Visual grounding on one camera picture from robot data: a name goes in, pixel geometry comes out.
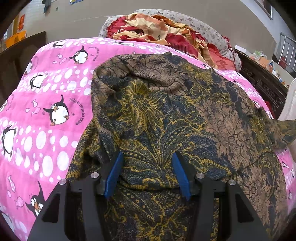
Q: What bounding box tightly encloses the metal stair railing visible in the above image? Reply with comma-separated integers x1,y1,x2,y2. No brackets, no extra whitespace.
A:
272,32,296,78

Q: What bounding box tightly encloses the white upholstered chair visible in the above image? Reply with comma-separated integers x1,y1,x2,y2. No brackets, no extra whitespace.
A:
277,78,296,121

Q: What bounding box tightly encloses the framed wall picture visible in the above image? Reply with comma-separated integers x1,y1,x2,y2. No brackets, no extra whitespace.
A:
254,0,274,20

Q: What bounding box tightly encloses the dark wooden bed board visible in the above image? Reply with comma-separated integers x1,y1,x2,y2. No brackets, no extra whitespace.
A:
0,31,47,107

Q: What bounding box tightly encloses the orange plastic basin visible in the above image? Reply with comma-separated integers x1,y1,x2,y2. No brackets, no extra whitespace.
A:
5,31,27,48

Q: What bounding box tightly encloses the dark carved wooden cabinet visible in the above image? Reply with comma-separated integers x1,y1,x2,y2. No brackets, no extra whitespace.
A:
235,49,288,118

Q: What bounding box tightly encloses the brown yellow floral garment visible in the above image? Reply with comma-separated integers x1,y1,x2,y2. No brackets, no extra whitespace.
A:
66,52,296,241

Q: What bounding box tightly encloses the red cloth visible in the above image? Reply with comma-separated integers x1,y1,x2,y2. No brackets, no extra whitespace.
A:
264,100,276,119

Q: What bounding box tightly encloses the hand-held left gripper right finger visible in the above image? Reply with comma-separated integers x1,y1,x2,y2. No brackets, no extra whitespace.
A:
172,152,270,241

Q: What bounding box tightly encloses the grey floral pillow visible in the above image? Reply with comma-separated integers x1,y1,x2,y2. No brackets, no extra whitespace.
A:
98,9,242,71

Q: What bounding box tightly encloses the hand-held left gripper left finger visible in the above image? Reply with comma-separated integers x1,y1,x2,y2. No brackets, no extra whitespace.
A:
27,151,125,241

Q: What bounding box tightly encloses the red yellow floral quilt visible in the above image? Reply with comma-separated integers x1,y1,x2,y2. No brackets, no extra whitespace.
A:
106,13,234,70

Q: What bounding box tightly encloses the red wall poster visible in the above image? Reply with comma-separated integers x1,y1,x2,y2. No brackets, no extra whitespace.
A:
17,13,26,31

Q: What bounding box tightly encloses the pile of colourful packets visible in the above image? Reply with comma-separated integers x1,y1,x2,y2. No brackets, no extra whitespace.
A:
250,50,287,82

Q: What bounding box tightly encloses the pink penguin print blanket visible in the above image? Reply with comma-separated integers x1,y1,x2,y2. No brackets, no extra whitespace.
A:
0,37,296,241

